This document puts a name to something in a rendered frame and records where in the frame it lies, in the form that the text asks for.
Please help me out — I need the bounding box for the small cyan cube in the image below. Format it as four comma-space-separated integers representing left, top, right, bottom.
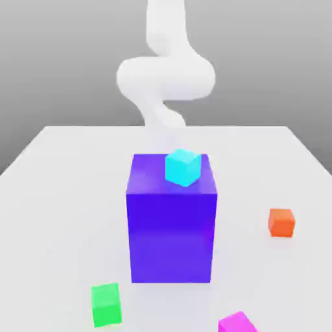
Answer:
165, 148, 202, 188

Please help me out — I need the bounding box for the small green cube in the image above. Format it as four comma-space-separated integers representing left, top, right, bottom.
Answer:
90, 282, 123, 328

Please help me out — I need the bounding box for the small magenta cube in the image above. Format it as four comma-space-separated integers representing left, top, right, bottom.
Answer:
217, 311, 258, 332

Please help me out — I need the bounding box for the small orange cube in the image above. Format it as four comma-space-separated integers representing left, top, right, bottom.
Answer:
267, 207, 296, 239

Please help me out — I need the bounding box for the large purple box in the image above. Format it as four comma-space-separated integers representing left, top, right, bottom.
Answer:
125, 153, 218, 284

